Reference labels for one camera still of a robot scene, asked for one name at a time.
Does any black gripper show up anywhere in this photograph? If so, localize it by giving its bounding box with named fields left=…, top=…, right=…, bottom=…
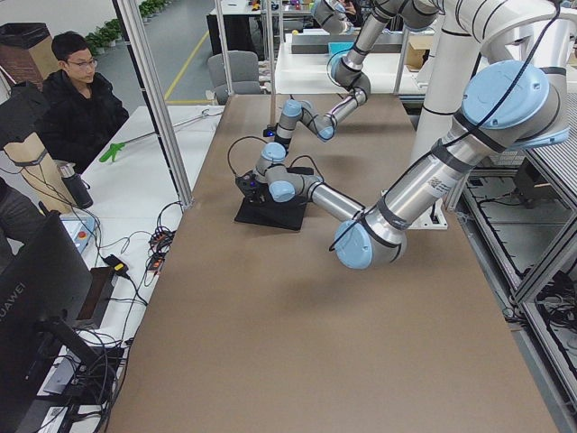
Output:
left=247, top=180, right=268, bottom=205

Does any black graphic t-shirt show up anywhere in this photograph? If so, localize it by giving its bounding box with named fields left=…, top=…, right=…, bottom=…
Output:
left=234, top=164, right=322, bottom=231

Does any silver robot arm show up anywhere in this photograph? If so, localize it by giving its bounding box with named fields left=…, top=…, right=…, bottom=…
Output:
left=271, top=1, right=438, bottom=149
left=235, top=1, right=576, bottom=269

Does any black power strip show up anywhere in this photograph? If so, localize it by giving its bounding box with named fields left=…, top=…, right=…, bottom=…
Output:
left=146, top=226, right=176, bottom=274

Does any grey office chair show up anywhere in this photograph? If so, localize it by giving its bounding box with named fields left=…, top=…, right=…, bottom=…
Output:
left=207, top=51, right=262, bottom=105

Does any green reacher grabber tool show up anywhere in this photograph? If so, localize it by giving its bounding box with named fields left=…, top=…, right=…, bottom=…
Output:
left=98, top=107, right=226, bottom=163

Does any black power adapter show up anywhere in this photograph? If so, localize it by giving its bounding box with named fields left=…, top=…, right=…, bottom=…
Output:
left=103, top=254, right=129, bottom=278

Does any blue plastic bin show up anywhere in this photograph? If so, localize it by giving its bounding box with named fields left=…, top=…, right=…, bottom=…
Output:
left=327, top=41, right=354, bottom=56

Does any black water bottle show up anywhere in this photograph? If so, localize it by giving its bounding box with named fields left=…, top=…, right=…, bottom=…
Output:
left=57, top=161, right=94, bottom=209

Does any person in black coat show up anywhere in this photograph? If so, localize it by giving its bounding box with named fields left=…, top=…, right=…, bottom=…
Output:
left=38, top=32, right=129, bottom=173

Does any black computer monitor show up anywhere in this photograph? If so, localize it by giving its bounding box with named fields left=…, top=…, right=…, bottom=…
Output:
left=1, top=211, right=98, bottom=432

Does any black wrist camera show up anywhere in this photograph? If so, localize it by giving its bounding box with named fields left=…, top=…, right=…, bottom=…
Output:
left=235, top=170, right=260, bottom=200
left=262, top=124, right=277, bottom=137

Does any aluminium cell frame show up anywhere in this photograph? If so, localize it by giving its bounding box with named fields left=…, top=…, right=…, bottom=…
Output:
left=112, top=0, right=193, bottom=209

